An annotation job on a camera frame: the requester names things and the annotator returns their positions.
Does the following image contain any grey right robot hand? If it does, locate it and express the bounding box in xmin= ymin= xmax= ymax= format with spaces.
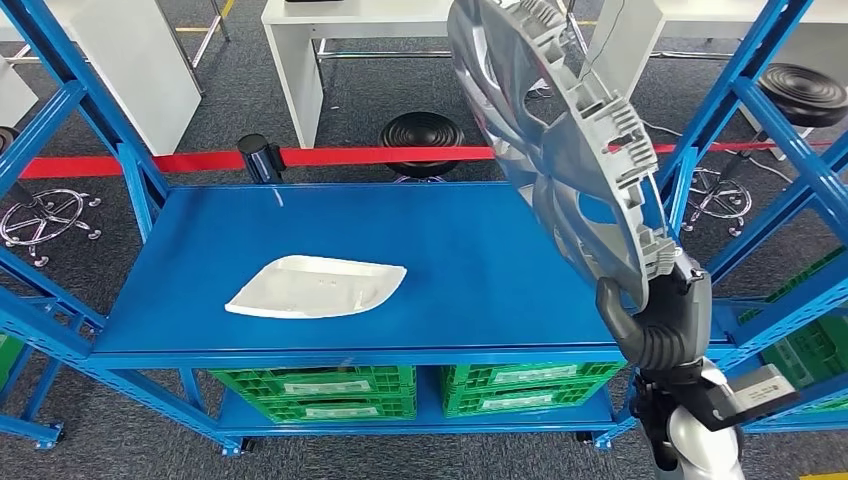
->
xmin=594 ymin=251 xmax=713 ymax=366

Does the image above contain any grey plastic wheel hubcap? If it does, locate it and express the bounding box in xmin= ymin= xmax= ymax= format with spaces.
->
xmin=447 ymin=0 xmax=680 ymax=311

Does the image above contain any white plastic cover part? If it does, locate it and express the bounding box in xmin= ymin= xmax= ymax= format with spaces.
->
xmin=223 ymin=254 xmax=409 ymax=321

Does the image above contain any green plastic crate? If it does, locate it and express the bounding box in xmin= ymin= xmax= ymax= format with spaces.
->
xmin=0 ymin=331 xmax=24 ymax=389
xmin=442 ymin=384 xmax=614 ymax=419
xmin=208 ymin=365 xmax=419 ymax=400
xmin=442 ymin=360 xmax=627 ymax=397
xmin=254 ymin=392 xmax=419 ymax=423
xmin=736 ymin=246 xmax=848 ymax=412

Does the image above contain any black round stool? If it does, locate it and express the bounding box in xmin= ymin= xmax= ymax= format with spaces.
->
xmin=379 ymin=111 xmax=466 ymax=183
xmin=680 ymin=62 xmax=848 ymax=238
xmin=0 ymin=125 xmax=104 ymax=268

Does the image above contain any white desk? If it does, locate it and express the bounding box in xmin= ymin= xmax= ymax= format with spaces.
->
xmin=582 ymin=0 xmax=848 ymax=164
xmin=0 ymin=0 xmax=203 ymax=157
xmin=261 ymin=0 xmax=465 ymax=150

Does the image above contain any red barrier belt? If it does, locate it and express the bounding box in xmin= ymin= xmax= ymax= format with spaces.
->
xmin=19 ymin=150 xmax=248 ymax=180
xmin=281 ymin=142 xmax=819 ymax=168

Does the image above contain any yellow floor tape line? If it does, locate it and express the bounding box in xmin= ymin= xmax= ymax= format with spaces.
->
xmin=175 ymin=0 xmax=234 ymax=33

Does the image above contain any white floor cable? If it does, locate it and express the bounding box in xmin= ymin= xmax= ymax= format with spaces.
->
xmin=645 ymin=122 xmax=793 ymax=185

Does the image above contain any black hanging cable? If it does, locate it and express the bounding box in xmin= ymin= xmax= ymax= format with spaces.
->
xmin=582 ymin=0 xmax=625 ymax=81

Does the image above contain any black barrier post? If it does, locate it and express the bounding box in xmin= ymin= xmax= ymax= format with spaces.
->
xmin=237 ymin=133 xmax=287 ymax=185

